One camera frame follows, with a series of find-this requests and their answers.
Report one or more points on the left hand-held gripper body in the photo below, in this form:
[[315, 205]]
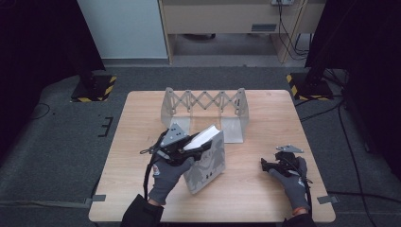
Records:
[[173, 142]]

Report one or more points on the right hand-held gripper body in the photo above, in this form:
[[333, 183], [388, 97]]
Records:
[[287, 160]]

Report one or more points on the grey hardcover book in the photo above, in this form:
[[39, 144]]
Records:
[[208, 167]]

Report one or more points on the extendable metal book rack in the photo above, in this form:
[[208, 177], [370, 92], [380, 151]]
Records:
[[235, 129]]

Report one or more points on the person's right hand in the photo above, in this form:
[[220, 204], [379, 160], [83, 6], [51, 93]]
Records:
[[294, 187]]

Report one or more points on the person's left hand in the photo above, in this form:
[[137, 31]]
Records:
[[167, 181]]

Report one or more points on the grey tape piece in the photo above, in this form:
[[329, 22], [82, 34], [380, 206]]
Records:
[[97, 198], [327, 199]]

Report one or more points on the black tape mark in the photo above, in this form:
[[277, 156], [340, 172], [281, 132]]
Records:
[[107, 126]]

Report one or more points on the black yellow striped stand base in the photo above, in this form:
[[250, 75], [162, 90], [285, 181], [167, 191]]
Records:
[[94, 91], [312, 90]]

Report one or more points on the white panel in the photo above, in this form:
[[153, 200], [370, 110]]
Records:
[[123, 28]]

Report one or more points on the dark curtain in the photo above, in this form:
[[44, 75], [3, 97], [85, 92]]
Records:
[[38, 38], [372, 47]]

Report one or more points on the white power strip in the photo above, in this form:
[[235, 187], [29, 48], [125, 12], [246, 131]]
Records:
[[282, 2]]

